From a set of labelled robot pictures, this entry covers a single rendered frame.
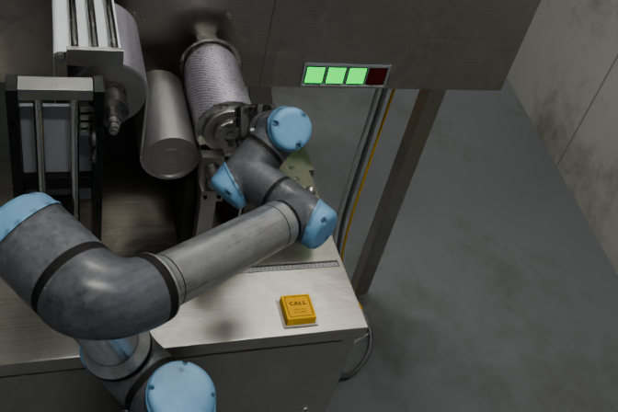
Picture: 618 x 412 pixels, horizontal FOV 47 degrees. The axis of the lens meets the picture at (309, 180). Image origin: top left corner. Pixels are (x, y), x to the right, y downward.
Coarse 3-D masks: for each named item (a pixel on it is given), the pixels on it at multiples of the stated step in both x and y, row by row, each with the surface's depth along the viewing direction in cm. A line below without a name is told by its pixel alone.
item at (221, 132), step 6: (222, 120) 151; (228, 120) 151; (216, 126) 151; (222, 126) 150; (228, 126) 151; (216, 132) 151; (222, 132) 152; (228, 132) 152; (216, 138) 152; (222, 138) 153; (228, 138) 153; (222, 144) 154
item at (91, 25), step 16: (80, 0) 146; (96, 0) 147; (112, 0) 148; (80, 16) 141; (96, 16) 143; (112, 16) 140; (80, 32) 137; (96, 32) 135; (112, 32) 136; (80, 48) 129; (96, 48) 130; (112, 48) 131; (80, 64) 131; (96, 64) 132; (112, 64) 133
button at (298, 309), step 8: (280, 296) 165; (288, 296) 165; (296, 296) 166; (304, 296) 166; (280, 304) 165; (288, 304) 163; (296, 304) 164; (304, 304) 164; (312, 304) 165; (288, 312) 162; (296, 312) 162; (304, 312) 163; (312, 312) 163; (288, 320) 160; (296, 320) 161; (304, 320) 162; (312, 320) 163
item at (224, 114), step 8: (224, 112) 150; (232, 112) 150; (208, 120) 150; (216, 120) 150; (208, 128) 151; (208, 136) 153; (208, 144) 154; (216, 144) 155; (224, 152) 157; (232, 152) 157
